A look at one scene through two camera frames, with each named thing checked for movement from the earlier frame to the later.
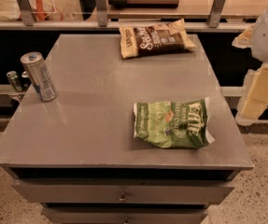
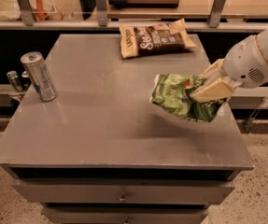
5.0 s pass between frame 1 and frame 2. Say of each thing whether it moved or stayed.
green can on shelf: stayed
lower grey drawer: stayed
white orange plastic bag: stayed
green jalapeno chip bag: moved
